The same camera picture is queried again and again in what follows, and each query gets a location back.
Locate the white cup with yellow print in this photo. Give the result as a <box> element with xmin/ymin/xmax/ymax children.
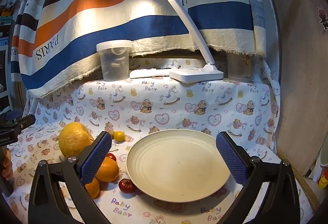
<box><xmin>311</xmin><ymin>148</ymin><xmax>328</xmax><ymax>190</ymax></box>

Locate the cluttered storage shelf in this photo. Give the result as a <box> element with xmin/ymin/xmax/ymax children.
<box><xmin>0</xmin><ymin>0</ymin><xmax>19</xmax><ymax>112</ymax></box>

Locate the orange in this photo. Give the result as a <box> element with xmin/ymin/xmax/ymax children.
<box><xmin>95</xmin><ymin>156</ymin><xmax>120</xmax><ymax>183</ymax></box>
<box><xmin>84</xmin><ymin>176</ymin><xmax>100</xmax><ymax>199</ymax></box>

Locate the grey metal pole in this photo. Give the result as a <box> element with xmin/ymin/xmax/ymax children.
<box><xmin>245</xmin><ymin>0</ymin><xmax>282</xmax><ymax>91</ymax></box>

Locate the cartoon sticker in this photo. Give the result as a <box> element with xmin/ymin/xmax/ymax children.
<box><xmin>318</xmin><ymin>6</ymin><xmax>328</xmax><ymax>31</ymax></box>

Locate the white desk lamp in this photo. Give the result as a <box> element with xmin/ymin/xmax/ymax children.
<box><xmin>88</xmin><ymin>0</ymin><xmax>224</xmax><ymax>84</ymax></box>

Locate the person's left hand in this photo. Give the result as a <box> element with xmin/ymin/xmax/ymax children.
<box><xmin>0</xmin><ymin>148</ymin><xmax>14</xmax><ymax>182</ymax></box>

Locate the striped blanket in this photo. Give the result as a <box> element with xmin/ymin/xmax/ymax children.
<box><xmin>10</xmin><ymin>0</ymin><xmax>267</xmax><ymax>98</ymax></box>

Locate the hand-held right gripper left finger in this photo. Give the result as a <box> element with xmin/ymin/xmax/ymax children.
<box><xmin>28</xmin><ymin>131</ymin><xmax>113</xmax><ymax>224</ymax></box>

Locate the cream plate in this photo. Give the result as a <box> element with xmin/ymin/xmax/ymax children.
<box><xmin>125</xmin><ymin>129</ymin><xmax>231</xmax><ymax>202</ymax></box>

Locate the beige wooden panel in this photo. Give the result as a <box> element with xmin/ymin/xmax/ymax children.
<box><xmin>266</xmin><ymin>0</ymin><xmax>328</xmax><ymax>176</ymax></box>

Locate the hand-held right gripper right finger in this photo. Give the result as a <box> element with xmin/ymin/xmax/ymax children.
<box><xmin>216</xmin><ymin>131</ymin><xmax>301</xmax><ymax>224</ymax></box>

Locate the white remote control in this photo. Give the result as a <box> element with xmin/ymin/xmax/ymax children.
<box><xmin>129</xmin><ymin>68</ymin><xmax>180</xmax><ymax>79</ymax></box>

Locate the clear lidded plastic container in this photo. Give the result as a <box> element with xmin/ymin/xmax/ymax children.
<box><xmin>96</xmin><ymin>40</ymin><xmax>133</xmax><ymax>82</ymax></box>

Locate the dark red hawthorn fruit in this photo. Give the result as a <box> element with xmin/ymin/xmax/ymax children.
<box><xmin>118</xmin><ymin>178</ymin><xmax>135</xmax><ymax>194</ymax></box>

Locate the large yellow pomelo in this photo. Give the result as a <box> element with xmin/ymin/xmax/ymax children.
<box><xmin>58</xmin><ymin>123</ymin><xmax>95</xmax><ymax>159</ymax></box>

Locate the bear print cloth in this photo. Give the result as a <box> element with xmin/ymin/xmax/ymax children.
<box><xmin>0</xmin><ymin>56</ymin><xmax>315</xmax><ymax>224</ymax></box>

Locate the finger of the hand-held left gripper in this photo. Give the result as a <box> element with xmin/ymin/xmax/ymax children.
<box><xmin>0</xmin><ymin>108</ymin><xmax>23</xmax><ymax>124</ymax></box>
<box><xmin>5</xmin><ymin>114</ymin><xmax>36</xmax><ymax>137</ymax></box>

